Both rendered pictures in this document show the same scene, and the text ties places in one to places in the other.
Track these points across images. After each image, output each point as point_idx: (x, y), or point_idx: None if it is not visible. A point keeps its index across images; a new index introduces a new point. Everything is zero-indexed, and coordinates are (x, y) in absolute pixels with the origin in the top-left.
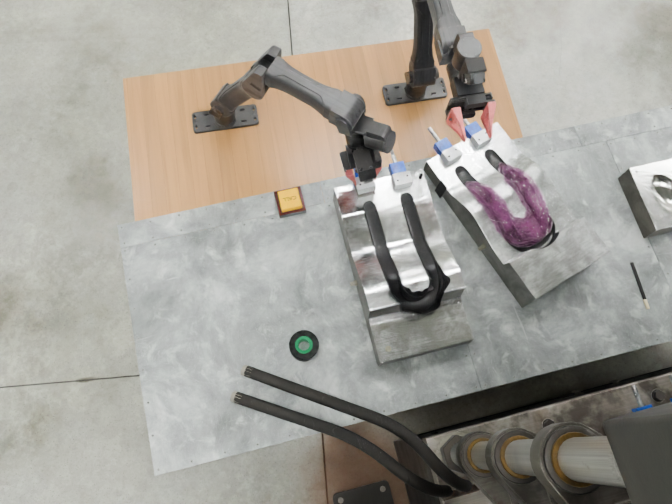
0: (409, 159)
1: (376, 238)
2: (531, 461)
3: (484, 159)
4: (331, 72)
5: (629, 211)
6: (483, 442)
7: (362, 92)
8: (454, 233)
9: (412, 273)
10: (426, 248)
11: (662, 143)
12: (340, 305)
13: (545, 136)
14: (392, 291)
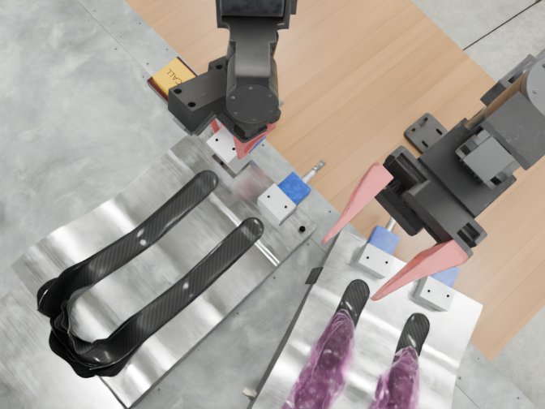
0: (340, 207)
1: (163, 218)
2: None
3: (403, 318)
4: (402, 40)
5: None
6: None
7: (401, 92)
8: (259, 335)
9: (110, 302)
10: (182, 303)
11: None
12: (57, 227)
13: (517, 398)
14: (75, 286)
